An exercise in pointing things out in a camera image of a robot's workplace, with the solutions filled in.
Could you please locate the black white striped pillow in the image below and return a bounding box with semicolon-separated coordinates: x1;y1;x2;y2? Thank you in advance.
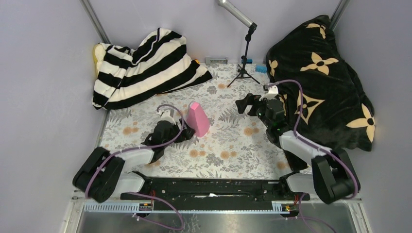
92;28;212;110

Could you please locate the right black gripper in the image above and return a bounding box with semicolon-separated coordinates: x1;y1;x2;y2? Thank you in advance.
235;93;274;129

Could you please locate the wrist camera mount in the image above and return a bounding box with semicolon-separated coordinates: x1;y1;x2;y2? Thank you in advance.
158;109;177;125
259;83;279;101

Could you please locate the black floral patterned blanket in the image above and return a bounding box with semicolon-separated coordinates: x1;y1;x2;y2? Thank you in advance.
266;15;375;151

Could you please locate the silver flashlight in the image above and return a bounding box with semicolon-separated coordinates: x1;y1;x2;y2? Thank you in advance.
217;0;260;87

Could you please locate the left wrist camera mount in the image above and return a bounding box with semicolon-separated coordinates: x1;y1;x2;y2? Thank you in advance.
158;109;177;125

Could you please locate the pink metronome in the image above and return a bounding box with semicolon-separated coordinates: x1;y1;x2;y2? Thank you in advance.
186;101;210;137

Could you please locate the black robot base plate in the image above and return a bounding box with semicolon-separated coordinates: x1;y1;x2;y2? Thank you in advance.
120;177;302;211

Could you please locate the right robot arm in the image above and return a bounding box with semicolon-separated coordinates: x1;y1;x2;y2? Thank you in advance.
235;93;361;204

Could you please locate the floral patterned table cloth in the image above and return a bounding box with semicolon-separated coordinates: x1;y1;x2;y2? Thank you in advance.
100;64;292;180

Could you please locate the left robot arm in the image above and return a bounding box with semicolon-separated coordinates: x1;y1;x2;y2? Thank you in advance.
72;120;195;203

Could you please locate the yellow plush item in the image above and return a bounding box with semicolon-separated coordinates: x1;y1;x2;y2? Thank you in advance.
92;43;106;76

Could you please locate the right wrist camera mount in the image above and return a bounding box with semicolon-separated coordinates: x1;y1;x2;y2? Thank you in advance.
259;83;279;101

